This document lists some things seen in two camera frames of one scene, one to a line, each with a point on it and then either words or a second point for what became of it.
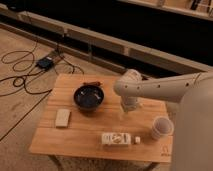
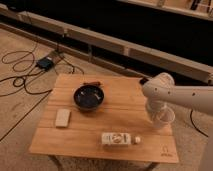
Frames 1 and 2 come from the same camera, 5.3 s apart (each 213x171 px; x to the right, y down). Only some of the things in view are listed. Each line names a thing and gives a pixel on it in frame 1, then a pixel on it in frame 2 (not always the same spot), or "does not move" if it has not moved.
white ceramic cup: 162,126 → 163,118
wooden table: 83,118 does not move
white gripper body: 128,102 → 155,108
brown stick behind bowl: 92,83 does not move
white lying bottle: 116,138 does not move
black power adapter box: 45,63 does not move
